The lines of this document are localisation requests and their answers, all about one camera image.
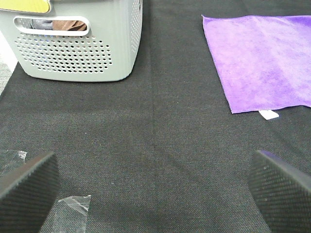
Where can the clear tape scrap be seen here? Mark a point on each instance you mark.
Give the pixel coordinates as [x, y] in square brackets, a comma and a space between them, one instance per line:
[10, 160]

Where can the brown towel in basket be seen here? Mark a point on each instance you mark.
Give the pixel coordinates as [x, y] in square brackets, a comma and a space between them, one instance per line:
[68, 25]

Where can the black table cloth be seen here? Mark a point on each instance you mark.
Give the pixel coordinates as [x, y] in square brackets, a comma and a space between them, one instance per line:
[160, 151]

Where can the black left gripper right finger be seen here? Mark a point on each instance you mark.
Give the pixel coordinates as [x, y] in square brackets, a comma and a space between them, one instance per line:
[281, 192]

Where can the clear tape piece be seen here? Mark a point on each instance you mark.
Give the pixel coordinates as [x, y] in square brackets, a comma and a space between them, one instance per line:
[68, 215]

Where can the grey perforated laundry basket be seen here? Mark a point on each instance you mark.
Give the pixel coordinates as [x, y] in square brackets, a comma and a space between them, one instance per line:
[105, 52]

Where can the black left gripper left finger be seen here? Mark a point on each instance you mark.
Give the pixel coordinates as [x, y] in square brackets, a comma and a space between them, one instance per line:
[28, 193]

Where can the grey towel in basket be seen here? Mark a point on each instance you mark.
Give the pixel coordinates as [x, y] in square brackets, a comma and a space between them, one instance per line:
[41, 24]

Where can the purple microfibre towel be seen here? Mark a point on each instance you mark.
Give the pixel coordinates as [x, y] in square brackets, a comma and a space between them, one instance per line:
[263, 62]

